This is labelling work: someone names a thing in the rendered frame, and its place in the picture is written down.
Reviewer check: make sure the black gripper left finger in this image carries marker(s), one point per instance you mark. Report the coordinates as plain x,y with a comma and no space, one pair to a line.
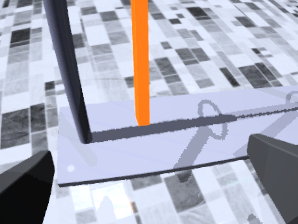
25,190

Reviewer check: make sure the orange handle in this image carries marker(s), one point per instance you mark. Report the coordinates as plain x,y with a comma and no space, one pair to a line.
140,40

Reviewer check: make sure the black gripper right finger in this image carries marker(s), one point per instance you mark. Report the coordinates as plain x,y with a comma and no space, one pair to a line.
276,164

